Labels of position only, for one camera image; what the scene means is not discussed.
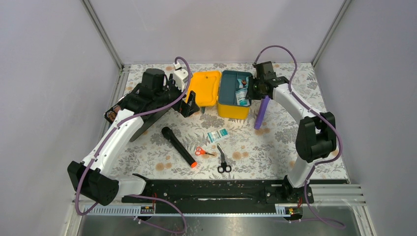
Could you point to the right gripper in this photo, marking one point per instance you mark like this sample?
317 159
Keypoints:
251 95

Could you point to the black poker chip case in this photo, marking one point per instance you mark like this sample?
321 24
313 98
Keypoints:
137 105

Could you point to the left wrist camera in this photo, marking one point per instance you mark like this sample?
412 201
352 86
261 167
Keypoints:
180 76

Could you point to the black flashlight orange tip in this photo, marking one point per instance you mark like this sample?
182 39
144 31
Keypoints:
170 136

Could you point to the yellow plastic kit box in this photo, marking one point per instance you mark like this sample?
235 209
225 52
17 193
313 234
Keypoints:
206 86

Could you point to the teal gauze packet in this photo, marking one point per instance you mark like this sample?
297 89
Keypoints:
217 135

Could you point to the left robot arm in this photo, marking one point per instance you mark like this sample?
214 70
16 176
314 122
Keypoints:
130 117

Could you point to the teal plastic tray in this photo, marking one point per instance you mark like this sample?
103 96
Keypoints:
229 86

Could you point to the small teal item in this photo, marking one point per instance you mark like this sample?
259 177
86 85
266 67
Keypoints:
240 85

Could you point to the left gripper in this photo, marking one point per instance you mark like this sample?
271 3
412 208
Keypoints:
187 108

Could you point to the black bandage shears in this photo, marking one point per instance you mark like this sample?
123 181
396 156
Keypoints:
223 167

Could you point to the teal dressing packet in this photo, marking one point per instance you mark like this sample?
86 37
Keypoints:
241 99

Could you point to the orange handled small scissors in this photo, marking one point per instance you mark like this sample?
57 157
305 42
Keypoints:
199 151

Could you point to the purple cylindrical tube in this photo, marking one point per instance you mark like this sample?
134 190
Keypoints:
261 112

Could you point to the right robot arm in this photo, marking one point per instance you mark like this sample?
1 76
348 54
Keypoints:
316 137

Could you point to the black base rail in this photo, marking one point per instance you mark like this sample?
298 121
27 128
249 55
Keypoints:
224 196

